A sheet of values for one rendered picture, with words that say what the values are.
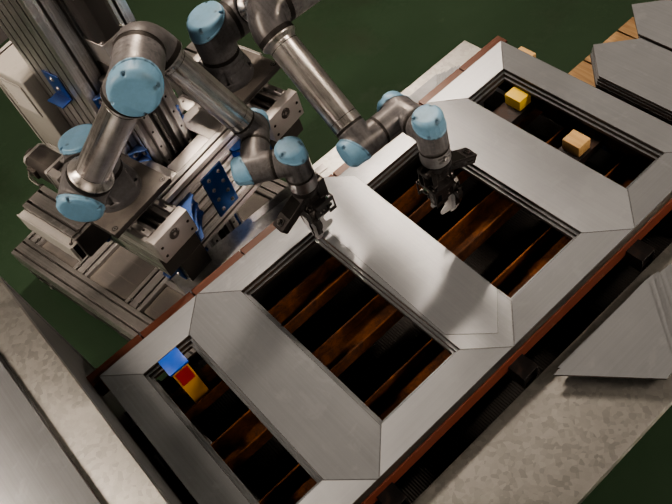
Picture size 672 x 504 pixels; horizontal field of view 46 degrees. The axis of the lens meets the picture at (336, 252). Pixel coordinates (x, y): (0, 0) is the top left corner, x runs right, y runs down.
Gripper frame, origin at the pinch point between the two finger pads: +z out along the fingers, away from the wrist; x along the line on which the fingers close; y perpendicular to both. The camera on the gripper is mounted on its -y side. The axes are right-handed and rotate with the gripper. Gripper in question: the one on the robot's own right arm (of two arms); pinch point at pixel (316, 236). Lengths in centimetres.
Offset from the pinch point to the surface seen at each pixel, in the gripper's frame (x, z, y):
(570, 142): -30, 4, 70
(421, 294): -35.2, 0.7, 5.9
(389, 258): -20.8, 0.7, 8.2
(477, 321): -51, 1, 9
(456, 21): 108, 85, 157
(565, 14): 69, 85, 188
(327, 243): -3.0, 1.9, 0.9
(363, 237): -10.2, 0.7, 8.4
